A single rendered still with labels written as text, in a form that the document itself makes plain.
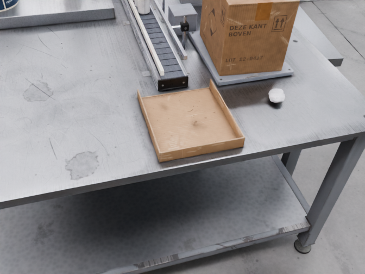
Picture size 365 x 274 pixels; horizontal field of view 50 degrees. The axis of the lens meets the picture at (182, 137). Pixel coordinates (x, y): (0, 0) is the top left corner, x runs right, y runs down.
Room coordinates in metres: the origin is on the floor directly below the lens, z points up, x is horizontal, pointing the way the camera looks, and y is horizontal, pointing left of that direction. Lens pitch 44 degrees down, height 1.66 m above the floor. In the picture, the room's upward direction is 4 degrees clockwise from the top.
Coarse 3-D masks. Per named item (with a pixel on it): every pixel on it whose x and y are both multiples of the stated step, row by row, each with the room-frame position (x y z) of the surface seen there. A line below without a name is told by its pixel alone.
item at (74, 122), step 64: (0, 64) 1.17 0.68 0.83; (64, 64) 1.20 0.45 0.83; (128, 64) 1.23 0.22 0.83; (192, 64) 1.25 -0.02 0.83; (320, 64) 1.31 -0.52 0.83; (0, 128) 0.84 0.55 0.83; (64, 128) 0.86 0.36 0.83; (128, 128) 0.88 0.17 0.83; (256, 128) 0.91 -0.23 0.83; (320, 128) 0.93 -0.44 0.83; (0, 192) 0.60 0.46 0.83; (64, 192) 0.63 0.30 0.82
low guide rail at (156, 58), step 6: (132, 0) 1.58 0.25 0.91; (132, 6) 1.53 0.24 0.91; (138, 18) 1.42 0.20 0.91; (144, 30) 1.33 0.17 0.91; (144, 36) 1.30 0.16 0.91; (150, 42) 1.25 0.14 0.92; (150, 48) 1.21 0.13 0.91; (156, 54) 1.17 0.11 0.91; (156, 60) 1.13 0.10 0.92; (162, 72) 1.08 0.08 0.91
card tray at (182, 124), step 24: (168, 96) 1.04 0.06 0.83; (192, 96) 1.05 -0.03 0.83; (216, 96) 1.04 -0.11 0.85; (168, 120) 0.92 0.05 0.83; (192, 120) 0.93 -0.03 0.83; (216, 120) 0.94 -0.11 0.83; (168, 144) 0.82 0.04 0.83; (192, 144) 0.82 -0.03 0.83; (216, 144) 0.80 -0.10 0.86; (240, 144) 0.82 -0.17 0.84
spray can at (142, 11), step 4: (140, 0) 1.52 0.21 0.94; (144, 0) 1.52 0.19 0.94; (148, 0) 1.53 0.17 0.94; (140, 4) 1.52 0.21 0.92; (144, 4) 1.52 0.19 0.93; (148, 4) 1.53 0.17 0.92; (140, 8) 1.52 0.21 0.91; (144, 8) 1.52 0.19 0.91; (148, 8) 1.53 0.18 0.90; (140, 12) 1.52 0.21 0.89; (144, 12) 1.52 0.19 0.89; (148, 12) 1.53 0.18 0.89
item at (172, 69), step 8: (136, 8) 1.58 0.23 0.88; (144, 16) 1.51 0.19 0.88; (152, 16) 1.51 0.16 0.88; (144, 24) 1.44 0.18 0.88; (152, 24) 1.44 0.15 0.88; (152, 32) 1.38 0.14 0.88; (160, 32) 1.39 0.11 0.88; (144, 40) 1.32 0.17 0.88; (152, 40) 1.32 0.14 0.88; (160, 40) 1.33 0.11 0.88; (160, 48) 1.27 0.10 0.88; (168, 48) 1.27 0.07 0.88; (160, 56) 1.22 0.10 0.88; (168, 56) 1.22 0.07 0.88; (168, 64) 1.17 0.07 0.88; (176, 64) 1.17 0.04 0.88; (168, 72) 1.12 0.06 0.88; (176, 72) 1.12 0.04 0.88
